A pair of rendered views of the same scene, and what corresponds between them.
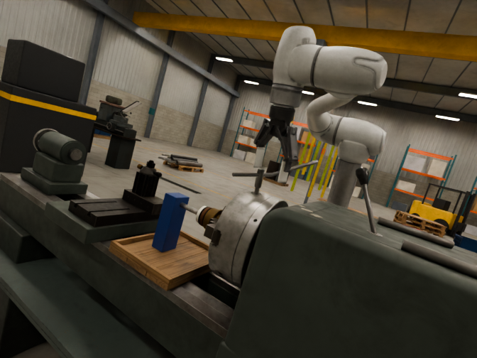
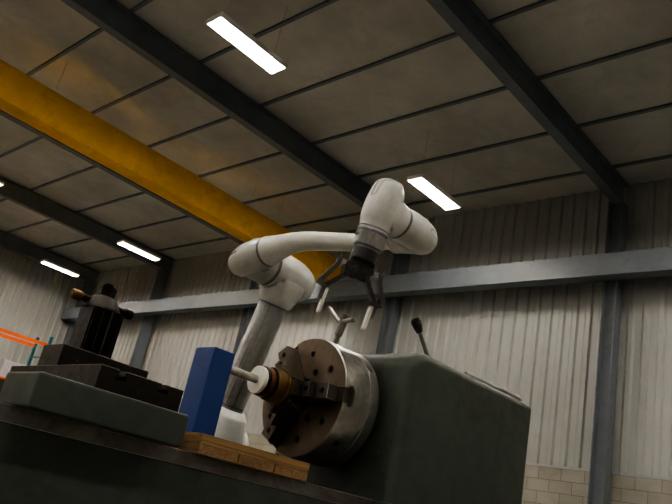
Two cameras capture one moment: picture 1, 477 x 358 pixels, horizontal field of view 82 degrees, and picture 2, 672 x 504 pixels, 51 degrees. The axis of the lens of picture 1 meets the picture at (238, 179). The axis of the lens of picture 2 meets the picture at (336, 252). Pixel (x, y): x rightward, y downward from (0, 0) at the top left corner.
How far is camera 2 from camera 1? 1.80 m
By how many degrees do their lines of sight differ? 73
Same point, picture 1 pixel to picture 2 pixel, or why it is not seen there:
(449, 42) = not seen: outside the picture
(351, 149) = (290, 292)
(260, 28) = not seen: outside the picture
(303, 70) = (402, 225)
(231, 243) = (365, 398)
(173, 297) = (309, 488)
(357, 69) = (432, 238)
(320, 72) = (412, 231)
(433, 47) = not seen: outside the picture
